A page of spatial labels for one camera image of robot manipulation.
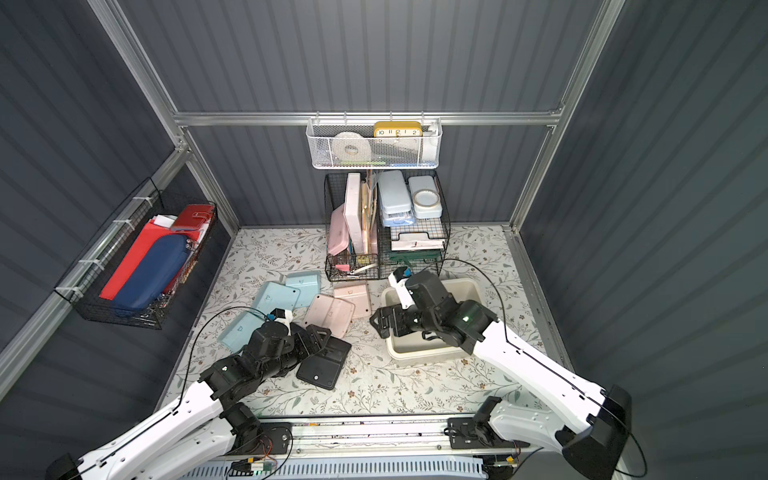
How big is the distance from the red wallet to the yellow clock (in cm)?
53

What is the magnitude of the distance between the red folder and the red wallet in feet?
0.09

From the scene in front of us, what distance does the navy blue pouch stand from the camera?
0.65 m

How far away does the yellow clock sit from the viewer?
887 mm
